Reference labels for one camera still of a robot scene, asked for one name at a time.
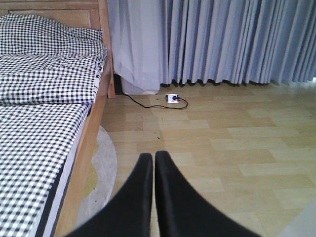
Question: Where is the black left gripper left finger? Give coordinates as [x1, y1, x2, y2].
[67, 153, 153, 237]

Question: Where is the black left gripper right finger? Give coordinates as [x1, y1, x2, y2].
[155, 151, 257, 237]

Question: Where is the grey round rug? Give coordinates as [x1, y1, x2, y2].
[76, 127, 117, 227]

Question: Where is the white floor power socket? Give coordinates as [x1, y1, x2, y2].
[165, 94, 179, 104]

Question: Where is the checkered bed sheet mattress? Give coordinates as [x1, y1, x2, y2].
[0, 104, 90, 237]

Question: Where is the light blue pleated curtain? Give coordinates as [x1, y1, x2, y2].
[108, 0, 316, 95]

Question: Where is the black white checkered duvet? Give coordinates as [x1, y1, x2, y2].
[0, 14, 108, 105]

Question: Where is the black power cord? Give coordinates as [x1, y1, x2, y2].
[115, 91, 189, 110]

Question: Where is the wooden bed frame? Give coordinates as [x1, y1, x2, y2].
[0, 0, 115, 237]

